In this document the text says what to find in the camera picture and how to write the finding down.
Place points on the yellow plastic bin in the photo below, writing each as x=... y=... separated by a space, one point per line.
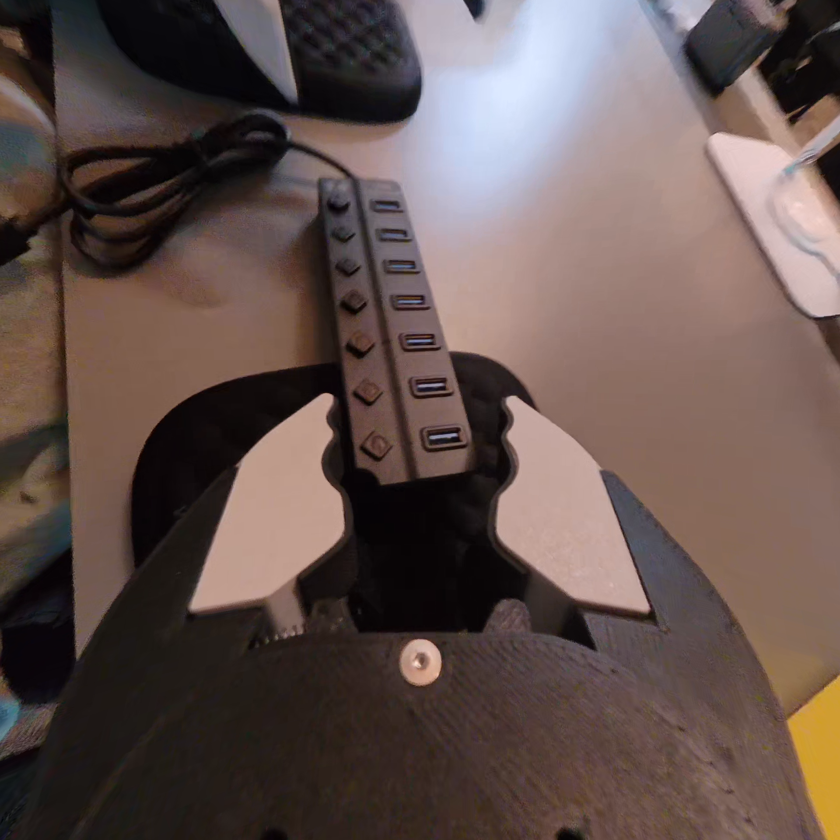
x=820 y=774

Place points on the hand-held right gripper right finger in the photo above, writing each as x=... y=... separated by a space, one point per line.
x=564 y=525

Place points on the black multi-port usb hub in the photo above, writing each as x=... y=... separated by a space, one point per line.
x=387 y=328

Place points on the black quilted pad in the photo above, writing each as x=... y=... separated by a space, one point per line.
x=354 y=59
x=197 y=420

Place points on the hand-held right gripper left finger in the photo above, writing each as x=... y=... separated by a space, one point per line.
x=275 y=525

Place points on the person's beige sweatshirt torso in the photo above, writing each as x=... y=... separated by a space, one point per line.
x=33 y=394

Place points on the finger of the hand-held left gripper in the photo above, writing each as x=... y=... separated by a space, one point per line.
x=262 y=33

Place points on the black power adapter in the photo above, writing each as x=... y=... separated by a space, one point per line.
x=728 y=39

